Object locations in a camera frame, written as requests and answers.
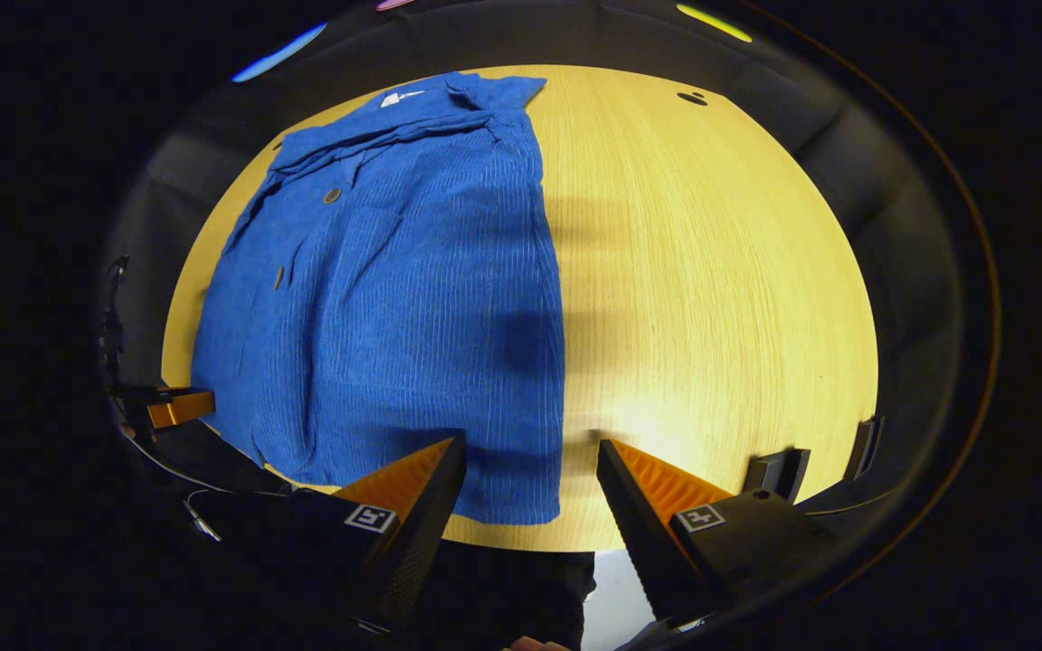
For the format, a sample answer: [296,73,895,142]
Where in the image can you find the blue corduroy shirt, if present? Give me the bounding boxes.
[191,72,567,526]

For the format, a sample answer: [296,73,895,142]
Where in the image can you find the person's dark trousers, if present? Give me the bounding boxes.
[422,542,596,651]

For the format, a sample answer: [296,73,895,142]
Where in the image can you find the black table bracket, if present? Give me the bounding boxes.
[847,416,886,480]
[743,448,811,503]

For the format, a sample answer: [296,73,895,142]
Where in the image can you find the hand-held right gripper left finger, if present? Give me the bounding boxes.
[195,434,469,636]

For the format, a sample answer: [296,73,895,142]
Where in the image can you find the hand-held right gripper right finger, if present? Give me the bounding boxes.
[596,439,836,627]

